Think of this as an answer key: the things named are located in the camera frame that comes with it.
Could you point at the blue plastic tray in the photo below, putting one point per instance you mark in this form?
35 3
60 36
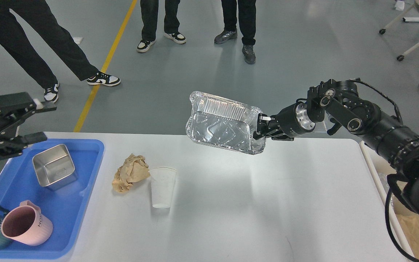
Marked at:
65 207

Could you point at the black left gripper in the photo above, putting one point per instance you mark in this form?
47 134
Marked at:
14 110

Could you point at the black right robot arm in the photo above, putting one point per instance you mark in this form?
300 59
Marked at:
385 134

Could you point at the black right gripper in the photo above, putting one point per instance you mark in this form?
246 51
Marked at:
291 121

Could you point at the white paper cup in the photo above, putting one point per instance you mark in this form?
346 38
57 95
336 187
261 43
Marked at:
162 181

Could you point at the pink ribbed mug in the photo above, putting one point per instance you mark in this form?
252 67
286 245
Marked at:
26 224

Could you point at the clear plastic in bin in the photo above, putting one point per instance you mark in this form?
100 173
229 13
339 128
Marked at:
384 186

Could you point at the person with grey sneakers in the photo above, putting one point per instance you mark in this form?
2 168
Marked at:
243 14

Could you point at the stainless steel rectangular container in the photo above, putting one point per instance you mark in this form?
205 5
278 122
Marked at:
54 167

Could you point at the aluminium foil tray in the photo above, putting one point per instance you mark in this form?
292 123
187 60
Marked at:
223 123

